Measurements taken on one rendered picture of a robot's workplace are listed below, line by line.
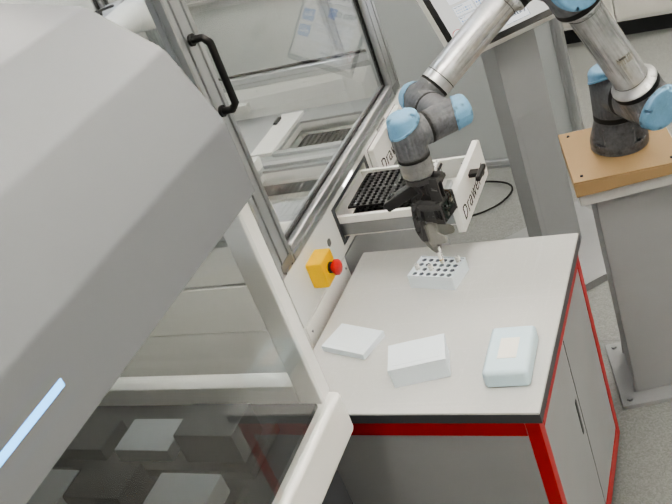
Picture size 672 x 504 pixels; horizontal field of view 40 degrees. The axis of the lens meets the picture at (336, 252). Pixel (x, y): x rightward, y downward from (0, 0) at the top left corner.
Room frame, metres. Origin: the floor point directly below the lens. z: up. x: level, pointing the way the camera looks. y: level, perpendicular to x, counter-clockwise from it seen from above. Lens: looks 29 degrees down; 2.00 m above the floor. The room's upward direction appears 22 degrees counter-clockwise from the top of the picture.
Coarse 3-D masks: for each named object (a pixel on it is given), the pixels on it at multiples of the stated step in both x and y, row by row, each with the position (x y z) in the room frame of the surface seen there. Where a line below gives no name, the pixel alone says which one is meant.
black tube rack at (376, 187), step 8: (368, 176) 2.30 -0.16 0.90; (376, 176) 2.28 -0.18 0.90; (384, 176) 2.26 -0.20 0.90; (392, 176) 2.24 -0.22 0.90; (400, 176) 2.22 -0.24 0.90; (368, 184) 2.26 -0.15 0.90; (376, 184) 2.23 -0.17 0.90; (384, 184) 2.22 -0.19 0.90; (392, 184) 2.25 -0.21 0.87; (400, 184) 2.18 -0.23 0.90; (360, 192) 2.22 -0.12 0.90; (368, 192) 2.20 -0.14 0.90; (376, 192) 2.20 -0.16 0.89; (384, 192) 2.17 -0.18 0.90; (392, 192) 2.15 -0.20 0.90; (352, 200) 2.19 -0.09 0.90; (360, 200) 2.18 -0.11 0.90; (368, 200) 2.16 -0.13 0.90; (376, 200) 2.15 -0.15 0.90; (384, 200) 2.13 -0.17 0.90; (408, 200) 2.08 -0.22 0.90; (360, 208) 2.19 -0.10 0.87; (368, 208) 2.17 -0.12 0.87; (376, 208) 2.16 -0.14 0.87; (384, 208) 2.14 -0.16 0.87
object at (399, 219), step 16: (432, 160) 2.25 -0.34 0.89; (448, 160) 2.22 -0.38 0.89; (448, 176) 2.23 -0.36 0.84; (352, 192) 2.29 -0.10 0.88; (336, 208) 2.20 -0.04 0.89; (352, 208) 2.26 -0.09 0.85; (400, 208) 2.06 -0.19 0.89; (352, 224) 2.13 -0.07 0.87; (368, 224) 2.10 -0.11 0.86; (384, 224) 2.08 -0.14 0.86; (400, 224) 2.06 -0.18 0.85
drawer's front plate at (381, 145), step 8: (392, 112) 2.60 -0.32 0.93; (384, 128) 2.50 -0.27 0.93; (376, 136) 2.47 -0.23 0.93; (384, 136) 2.48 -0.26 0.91; (376, 144) 2.42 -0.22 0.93; (384, 144) 2.47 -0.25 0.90; (368, 152) 2.40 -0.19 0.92; (376, 152) 2.41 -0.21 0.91; (384, 152) 2.45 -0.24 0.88; (392, 152) 2.50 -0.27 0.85; (376, 160) 2.39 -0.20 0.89; (384, 160) 2.44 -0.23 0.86; (392, 160) 2.48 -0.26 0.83
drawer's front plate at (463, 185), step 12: (468, 156) 2.13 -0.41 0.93; (480, 156) 2.18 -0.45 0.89; (468, 168) 2.09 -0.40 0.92; (456, 180) 2.03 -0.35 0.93; (468, 180) 2.06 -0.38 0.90; (480, 180) 2.14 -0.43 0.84; (456, 192) 1.97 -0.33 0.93; (468, 192) 2.04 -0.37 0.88; (480, 192) 2.12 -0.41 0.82; (456, 216) 1.96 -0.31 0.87; (468, 216) 2.00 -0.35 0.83
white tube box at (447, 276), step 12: (420, 264) 1.94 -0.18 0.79; (432, 264) 1.91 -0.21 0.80; (444, 264) 1.89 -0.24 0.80; (456, 264) 1.88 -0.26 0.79; (408, 276) 1.90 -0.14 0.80; (420, 276) 1.88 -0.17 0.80; (432, 276) 1.86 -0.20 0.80; (444, 276) 1.84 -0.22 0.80; (456, 276) 1.84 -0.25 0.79; (432, 288) 1.86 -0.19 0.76; (444, 288) 1.84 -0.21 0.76; (456, 288) 1.83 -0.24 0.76
